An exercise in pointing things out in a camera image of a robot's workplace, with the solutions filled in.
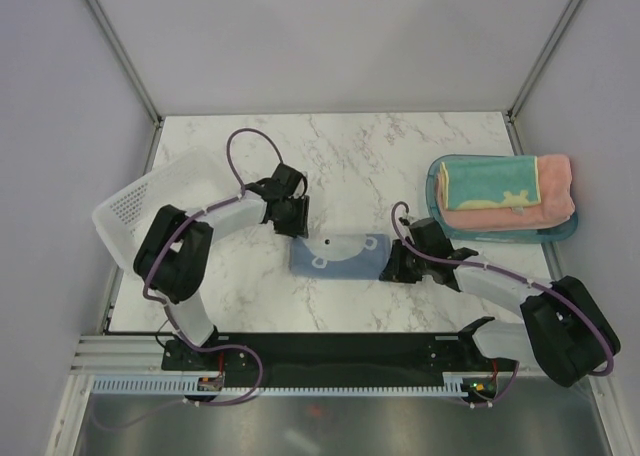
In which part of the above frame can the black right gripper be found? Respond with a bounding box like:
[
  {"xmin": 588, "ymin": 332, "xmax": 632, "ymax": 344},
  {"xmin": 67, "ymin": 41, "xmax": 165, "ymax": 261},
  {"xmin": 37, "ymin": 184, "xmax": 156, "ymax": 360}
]
[{"xmin": 379, "ymin": 239, "xmax": 431, "ymax": 284}]

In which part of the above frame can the blue towel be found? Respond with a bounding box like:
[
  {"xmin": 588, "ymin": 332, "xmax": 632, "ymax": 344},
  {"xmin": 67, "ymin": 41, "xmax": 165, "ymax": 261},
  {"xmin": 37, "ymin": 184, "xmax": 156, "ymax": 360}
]
[{"xmin": 289, "ymin": 233, "xmax": 391, "ymax": 281}]

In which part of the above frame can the yellow towel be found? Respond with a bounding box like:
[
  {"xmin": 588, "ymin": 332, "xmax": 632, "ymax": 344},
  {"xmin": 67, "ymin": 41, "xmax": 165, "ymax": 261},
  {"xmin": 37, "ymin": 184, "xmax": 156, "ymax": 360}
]
[{"xmin": 438, "ymin": 156, "xmax": 541, "ymax": 211}]

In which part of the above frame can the pink towel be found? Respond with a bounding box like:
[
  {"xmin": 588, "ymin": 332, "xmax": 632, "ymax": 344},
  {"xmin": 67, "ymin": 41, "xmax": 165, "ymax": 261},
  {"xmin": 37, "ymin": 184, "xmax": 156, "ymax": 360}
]
[{"xmin": 438, "ymin": 154, "xmax": 575, "ymax": 228}]

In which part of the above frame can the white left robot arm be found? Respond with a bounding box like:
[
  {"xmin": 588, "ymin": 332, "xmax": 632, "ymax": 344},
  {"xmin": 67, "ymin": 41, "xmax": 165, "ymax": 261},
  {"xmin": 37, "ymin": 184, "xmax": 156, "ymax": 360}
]
[{"xmin": 133, "ymin": 163, "xmax": 310, "ymax": 370}]

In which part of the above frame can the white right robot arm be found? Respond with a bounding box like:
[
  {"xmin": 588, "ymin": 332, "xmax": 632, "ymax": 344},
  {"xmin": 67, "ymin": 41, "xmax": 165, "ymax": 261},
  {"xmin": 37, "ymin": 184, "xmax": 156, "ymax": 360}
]
[{"xmin": 380, "ymin": 217, "xmax": 621, "ymax": 387}]

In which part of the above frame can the white perforated plastic basket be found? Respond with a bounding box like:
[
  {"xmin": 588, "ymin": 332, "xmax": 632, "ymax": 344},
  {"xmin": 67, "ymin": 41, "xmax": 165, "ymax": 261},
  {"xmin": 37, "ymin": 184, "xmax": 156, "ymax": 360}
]
[{"xmin": 92, "ymin": 147, "xmax": 240, "ymax": 276}]

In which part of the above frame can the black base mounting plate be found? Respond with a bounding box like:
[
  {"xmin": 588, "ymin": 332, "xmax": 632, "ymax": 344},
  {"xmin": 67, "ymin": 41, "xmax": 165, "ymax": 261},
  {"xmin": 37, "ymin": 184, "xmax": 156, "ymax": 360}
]
[{"xmin": 161, "ymin": 332, "xmax": 515, "ymax": 386}]

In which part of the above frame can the teal translucent plastic tub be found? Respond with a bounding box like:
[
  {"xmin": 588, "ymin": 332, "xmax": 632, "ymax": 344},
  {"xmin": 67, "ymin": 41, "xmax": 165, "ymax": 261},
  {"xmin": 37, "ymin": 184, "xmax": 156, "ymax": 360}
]
[{"xmin": 425, "ymin": 154, "xmax": 578, "ymax": 244}]

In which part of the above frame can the white slotted cable duct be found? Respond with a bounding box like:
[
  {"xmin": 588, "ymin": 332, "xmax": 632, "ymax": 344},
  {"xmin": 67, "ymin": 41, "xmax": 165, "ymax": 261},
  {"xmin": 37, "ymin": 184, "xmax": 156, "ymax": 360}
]
[{"xmin": 92, "ymin": 374, "xmax": 496, "ymax": 397}]

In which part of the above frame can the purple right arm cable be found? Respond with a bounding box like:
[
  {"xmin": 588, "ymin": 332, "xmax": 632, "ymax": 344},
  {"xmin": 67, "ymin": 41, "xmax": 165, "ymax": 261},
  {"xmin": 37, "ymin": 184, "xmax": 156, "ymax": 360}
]
[{"xmin": 390, "ymin": 201, "xmax": 616, "ymax": 410}]

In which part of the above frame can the aluminium table edge rail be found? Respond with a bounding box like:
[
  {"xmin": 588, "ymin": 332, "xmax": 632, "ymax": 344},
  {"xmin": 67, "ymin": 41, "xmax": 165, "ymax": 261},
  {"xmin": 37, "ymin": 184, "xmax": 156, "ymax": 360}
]
[{"xmin": 70, "ymin": 335, "xmax": 164, "ymax": 375}]

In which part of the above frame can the left aluminium frame post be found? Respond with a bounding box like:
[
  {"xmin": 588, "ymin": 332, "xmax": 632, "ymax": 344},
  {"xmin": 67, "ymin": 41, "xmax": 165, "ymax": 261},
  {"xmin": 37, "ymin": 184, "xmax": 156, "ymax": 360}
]
[{"xmin": 83, "ymin": 0, "xmax": 163, "ymax": 128}]

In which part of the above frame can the aluminium frame post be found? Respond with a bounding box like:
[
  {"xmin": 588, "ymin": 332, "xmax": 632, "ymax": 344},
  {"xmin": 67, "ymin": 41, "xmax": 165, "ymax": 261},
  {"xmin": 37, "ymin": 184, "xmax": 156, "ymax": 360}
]
[
  {"xmin": 503, "ymin": 0, "xmax": 585, "ymax": 125},
  {"xmin": 83, "ymin": 0, "xmax": 163, "ymax": 128}
]

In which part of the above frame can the right aluminium frame post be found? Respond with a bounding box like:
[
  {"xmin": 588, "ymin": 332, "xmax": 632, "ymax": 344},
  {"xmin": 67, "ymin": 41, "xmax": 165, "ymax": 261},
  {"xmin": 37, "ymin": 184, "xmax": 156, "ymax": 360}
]
[{"xmin": 503, "ymin": 0, "xmax": 585, "ymax": 125}]

